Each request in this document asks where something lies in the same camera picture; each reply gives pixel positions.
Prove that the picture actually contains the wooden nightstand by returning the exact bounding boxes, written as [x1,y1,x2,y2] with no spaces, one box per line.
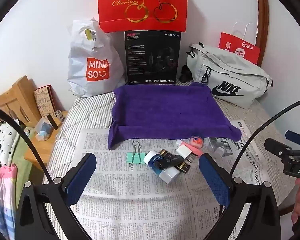
[0,75,68,172]

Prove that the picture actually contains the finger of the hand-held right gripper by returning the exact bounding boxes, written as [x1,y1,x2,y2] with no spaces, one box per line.
[264,138,300,161]
[285,130,300,147]

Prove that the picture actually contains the yellow packet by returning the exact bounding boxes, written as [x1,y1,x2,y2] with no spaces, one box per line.
[84,29,97,41]

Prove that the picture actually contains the green cloth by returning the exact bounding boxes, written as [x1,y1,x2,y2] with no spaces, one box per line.
[5,140,33,193]

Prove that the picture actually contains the patterned notebook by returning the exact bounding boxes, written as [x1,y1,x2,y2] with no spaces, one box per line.
[34,85,58,118]

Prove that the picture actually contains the brown wooden frame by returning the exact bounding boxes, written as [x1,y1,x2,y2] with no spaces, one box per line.
[255,0,269,68]

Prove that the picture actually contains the red gift bag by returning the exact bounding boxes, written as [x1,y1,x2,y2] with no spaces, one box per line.
[97,0,188,33]

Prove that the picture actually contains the white plastic shopping bag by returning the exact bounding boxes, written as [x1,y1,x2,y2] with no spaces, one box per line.
[67,17,127,98]

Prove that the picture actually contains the white charger plug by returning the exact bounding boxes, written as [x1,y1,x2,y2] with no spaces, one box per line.
[177,145,193,163]

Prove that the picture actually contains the translucent box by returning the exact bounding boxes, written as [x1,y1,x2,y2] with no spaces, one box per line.
[35,117,53,141]

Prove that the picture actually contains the newspaper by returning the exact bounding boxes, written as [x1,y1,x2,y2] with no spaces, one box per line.
[75,120,274,240]

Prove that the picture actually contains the light grey waist bag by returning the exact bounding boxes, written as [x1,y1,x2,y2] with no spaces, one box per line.
[186,42,274,110]

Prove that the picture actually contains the black bar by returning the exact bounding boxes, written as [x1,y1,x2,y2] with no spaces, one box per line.
[45,113,59,130]

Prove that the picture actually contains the purple towel covered tray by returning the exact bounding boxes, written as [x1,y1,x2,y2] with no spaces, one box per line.
[108,82,242,150]

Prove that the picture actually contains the small red paper bag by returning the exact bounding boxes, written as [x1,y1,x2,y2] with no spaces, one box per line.
[218,22,261,67]

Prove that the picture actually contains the pink patterned blanket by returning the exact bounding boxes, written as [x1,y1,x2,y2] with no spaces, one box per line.
[0,162,18,233]

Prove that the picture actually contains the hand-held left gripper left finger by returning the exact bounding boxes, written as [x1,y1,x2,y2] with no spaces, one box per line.
[14,152,97,240]

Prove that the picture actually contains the black rectangular stick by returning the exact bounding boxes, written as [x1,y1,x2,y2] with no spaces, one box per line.
[154,154,184,171]

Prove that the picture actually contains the white floral cloth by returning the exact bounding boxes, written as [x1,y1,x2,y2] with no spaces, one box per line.
[0,120,20,172]

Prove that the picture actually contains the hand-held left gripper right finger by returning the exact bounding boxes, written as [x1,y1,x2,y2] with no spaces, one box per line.
[199,153,282,240]

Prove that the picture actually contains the black and gold bottle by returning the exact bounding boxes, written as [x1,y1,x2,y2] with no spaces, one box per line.
[159,149,192,174]

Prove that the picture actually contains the black headset box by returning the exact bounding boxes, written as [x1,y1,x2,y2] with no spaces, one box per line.
[124,31,181,85]

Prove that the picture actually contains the pink pen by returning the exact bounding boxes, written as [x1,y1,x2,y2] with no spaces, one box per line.
[176,140,203,157]

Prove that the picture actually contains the green binder clip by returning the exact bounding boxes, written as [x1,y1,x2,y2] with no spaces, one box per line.
[126,141,145,165]

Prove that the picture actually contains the blue and white bottle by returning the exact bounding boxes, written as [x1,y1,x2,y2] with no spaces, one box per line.
[143,151,179,184]

